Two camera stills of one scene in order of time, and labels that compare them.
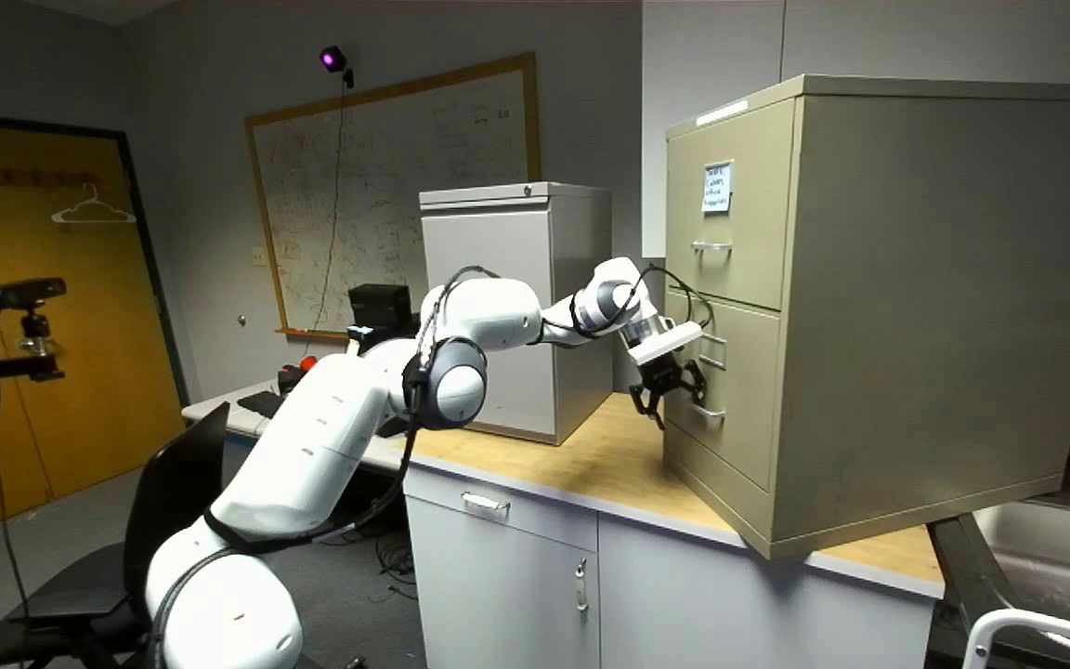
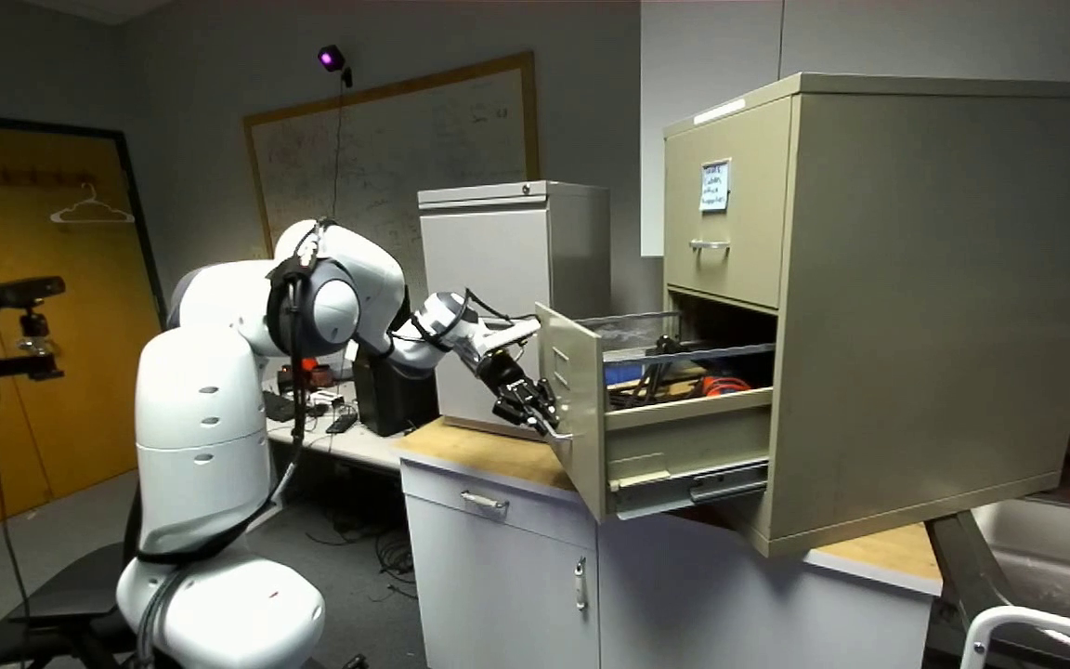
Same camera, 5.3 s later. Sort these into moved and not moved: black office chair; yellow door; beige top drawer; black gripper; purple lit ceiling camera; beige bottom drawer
Moved: beige bottom drawer; black gripper
Not moved: purple lit ceiling camera; black office chair; beige top drawer; yellow door
